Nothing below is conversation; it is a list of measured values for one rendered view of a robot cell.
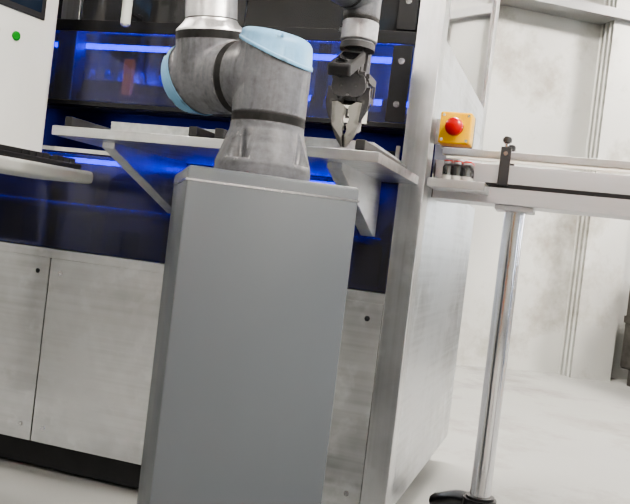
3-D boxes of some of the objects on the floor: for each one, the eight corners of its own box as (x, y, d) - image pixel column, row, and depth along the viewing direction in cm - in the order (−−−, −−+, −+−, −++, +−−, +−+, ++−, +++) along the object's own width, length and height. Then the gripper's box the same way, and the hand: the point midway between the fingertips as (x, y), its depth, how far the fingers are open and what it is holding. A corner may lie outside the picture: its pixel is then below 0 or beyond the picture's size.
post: (361, 543, 195) (467, -337, 193) (385, 548, 194) (492, -340, 191) (354, 551, 189) (463, -358, 186) (379, 557, 187) (490, -360, 185)
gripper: (384, 52, 170) (372, 153, 170) (343, 50, 173) (330, 150, 172) (375, 40, 162) (362, 146, 161) (331, 38, 164) (318, 143, 164)
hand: (342, 139), depth 164 cm, fingers closed, pressing on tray
